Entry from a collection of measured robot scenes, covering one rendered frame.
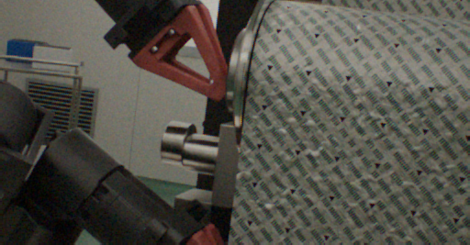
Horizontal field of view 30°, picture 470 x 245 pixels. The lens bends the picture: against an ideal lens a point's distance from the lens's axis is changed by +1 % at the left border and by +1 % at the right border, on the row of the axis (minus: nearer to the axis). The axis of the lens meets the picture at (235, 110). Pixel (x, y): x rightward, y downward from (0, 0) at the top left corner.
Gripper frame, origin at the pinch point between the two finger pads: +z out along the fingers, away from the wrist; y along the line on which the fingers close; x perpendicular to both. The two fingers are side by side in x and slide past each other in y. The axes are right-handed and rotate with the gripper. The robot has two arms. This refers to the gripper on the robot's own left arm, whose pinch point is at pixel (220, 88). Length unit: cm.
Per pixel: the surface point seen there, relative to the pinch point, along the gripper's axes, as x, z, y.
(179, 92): -166, -71, -557
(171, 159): -7.6, 1.5, -0.1
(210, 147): -4.2, 3.1, -0.1
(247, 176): -0.9, 7.0, 8.6
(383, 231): 4.1, 16.4, 9.5
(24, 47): -185, -143, -435
